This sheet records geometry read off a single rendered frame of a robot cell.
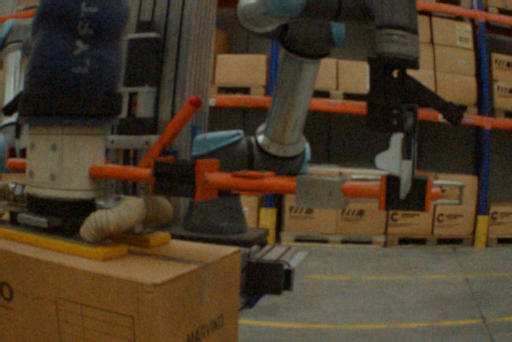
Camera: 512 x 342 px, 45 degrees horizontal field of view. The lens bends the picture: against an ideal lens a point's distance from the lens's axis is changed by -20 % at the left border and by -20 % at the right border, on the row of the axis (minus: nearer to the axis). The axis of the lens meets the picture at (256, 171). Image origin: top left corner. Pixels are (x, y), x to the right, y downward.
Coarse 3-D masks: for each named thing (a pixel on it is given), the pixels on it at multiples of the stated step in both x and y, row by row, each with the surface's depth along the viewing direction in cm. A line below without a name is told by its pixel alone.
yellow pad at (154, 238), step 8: (80, 224) 130; (128, 232) 126; (136, 232) 126; (144, 232) 127; (152, 232) 131; (160, 232) 132; (112, 240) 126; (120, 240) 125; (128, 240) 125; (136, 240) 124; (144, 240) 124; (152, 240) 125; (160, 240) 128; (168, 240) 132
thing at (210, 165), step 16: (160, 160) 116; (176, 160) 121; (192, 160) 120; (208, 160) 115; (160, 176) 113; (176, 176) 112; (192, 176) 112; (160, 192) 112; (176, 192) 112; (192, 192) 111; (208, 192) 115
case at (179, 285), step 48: (0, 240) 110; (0, 288) 105; (48, 288) 102; (96, 288) 99; (144, 288) 97; (192, 288) 109; (0, 336) 106; (48, 336) 102; (96, 336) 100; (144, 336) 97; (192, 336) 110
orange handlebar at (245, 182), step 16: (16, 160) 124; (96, 176) 118; (112, 176) 117; (128, 176) 116; (144, 176) 115; (208, 176) 112; (224, 176) 112; (240, 176) 111; (256, 176) 111; (272, 176) 114; (240, 192) 111; (256, 192) 111; (272, 192) 114; (288, 192) 109; (352, 192) 106; (368, 192) 105; (432, 192) 103
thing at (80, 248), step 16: (0, 224) 114; (16, 224) 116; (32, 224) 119; (64, 224) 112; (16, 240) 111; (32, 240) 110; (48, 240) 109; (64, 240) 109; (80, 240) 109; (80, 256) 107; (96, 256) 106; (112, 256) 109
